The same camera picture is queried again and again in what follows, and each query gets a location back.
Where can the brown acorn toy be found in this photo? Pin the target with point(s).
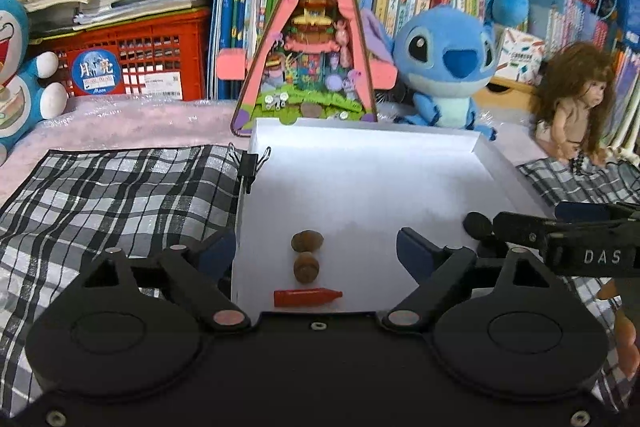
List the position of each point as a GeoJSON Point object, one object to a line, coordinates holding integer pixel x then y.
{"type": "Point", "coordinates": [307, 241]}
{"type": "Point", "coordinates": [306, 268]}

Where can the pink bubble wrap sheet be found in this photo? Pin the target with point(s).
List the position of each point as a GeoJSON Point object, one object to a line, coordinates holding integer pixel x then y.
{"type": "Point", "coordinates": [125, 122]}

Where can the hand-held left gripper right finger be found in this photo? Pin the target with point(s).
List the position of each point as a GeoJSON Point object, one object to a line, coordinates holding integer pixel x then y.
{"type": "Point", "coordinates": [415, 257]}

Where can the red toy bottle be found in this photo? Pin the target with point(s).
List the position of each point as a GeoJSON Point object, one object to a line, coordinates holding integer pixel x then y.
{"type": "Point", "coordinates": [305, 298]}

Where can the blue alien plush toy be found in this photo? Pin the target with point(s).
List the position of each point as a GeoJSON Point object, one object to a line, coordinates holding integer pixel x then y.
{"type": "Point", "coordinates": [440, 57]}

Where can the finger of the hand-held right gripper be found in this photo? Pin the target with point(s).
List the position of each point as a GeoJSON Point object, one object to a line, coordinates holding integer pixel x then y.
{"type": "Point", "coordinates": [585, 210]}
{"type": "Point", "coordinates": [522, 229]}

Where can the white printed carton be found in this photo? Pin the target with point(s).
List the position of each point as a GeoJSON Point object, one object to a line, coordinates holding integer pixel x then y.
{"type": "Point", "coordinates": [522, 54]}

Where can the white shallow tray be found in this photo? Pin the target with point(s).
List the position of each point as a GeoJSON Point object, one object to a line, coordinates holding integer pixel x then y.
{"type": "Point", "coordinates": [375, 182]}

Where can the black binder clip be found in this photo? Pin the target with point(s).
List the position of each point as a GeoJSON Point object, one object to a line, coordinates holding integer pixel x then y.
{"type": "Point", "coordinates": [250, 167]}

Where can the pink triangular diorama house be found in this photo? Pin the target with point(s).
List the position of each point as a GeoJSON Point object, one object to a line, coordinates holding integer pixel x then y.
{"type": "Point", "coordinates": [310, 32]}

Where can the black white plaid cloth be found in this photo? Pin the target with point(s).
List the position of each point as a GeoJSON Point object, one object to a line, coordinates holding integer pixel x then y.
{"type": "Point", "coordinates": [100, 197]}

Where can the blue robot cat plush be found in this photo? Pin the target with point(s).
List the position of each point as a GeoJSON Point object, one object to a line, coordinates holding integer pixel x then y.
{"type": "Point", "coordinates": [15, 107]}

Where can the white tube stand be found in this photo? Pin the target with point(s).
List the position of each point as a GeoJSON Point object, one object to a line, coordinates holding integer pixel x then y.
{"type": "Point", "coordinates": [624, 155]}

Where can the person's right hand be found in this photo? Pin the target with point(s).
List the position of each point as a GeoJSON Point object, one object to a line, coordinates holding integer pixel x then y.
{"type": "Point", "coordinates": [629, 342]}

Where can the red plastic crate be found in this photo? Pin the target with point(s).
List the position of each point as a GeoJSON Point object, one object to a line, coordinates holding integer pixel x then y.
{"type": "Point", "coordinates": [150, 57]}

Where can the long-haired baby doll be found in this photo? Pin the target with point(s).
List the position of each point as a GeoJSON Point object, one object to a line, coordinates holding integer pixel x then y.
{"type": "Point", "coordinates": [575, 97]}

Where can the row of leaning thin books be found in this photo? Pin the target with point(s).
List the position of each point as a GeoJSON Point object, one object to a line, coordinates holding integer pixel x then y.
{"type": "Point", "coordinates": [628, 97]}

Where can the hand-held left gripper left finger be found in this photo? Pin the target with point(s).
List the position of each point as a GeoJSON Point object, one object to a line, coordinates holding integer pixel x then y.
{"type": "Point", "coordinates": [219, 254]}

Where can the wooden drawer box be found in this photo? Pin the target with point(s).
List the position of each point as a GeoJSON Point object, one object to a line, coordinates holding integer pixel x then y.
{"type": "Point", "coordinates": [505, 98]}

